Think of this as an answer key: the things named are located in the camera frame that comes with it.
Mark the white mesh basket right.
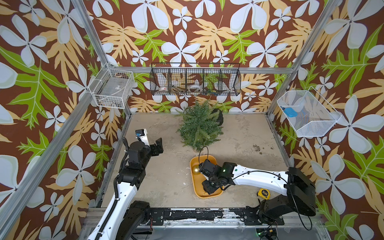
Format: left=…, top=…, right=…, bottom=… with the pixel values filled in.
left=277, top=87, right=342, bottom=138

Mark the black wire basket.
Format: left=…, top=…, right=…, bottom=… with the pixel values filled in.
left=150, top=63, right=242, bottom=96

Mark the yellow tape measure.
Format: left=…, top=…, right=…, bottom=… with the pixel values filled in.
left=258, top=189, right=271, bottom=200

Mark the small green christmas tree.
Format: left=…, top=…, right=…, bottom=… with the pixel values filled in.
left=177, top=102, right=224, bottom=151

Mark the gold ball ornament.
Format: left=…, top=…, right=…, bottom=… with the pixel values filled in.
left=191, top=165, right=201, bottom=175

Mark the black tree pot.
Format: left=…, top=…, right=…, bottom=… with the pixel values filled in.
left=213, top=109, right=224, bottom=126

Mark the white wire basket left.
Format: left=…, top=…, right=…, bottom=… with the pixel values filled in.
left=90, top=68, right=135, bottom=109

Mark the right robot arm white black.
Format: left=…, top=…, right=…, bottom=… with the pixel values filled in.
left=198, top=159, right=316, bottom=224

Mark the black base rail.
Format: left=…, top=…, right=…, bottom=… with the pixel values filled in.
left=149, top=207, right=285, bottom=226

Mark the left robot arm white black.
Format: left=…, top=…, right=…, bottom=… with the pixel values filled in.
left=87, top=136, right=164, bottom=240

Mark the yellow plastic tray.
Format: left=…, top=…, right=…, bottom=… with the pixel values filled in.
left=190, top=157, right=223, bottom=199

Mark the blue object in basket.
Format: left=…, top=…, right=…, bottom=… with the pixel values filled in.
left=283, top=108, right=298, bottom=118

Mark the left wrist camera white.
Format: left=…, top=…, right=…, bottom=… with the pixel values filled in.
left=135, top=129, right=150, bottom=146

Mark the white tape roll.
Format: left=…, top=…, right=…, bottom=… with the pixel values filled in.
left=188, top=85, right=202, bottom=92

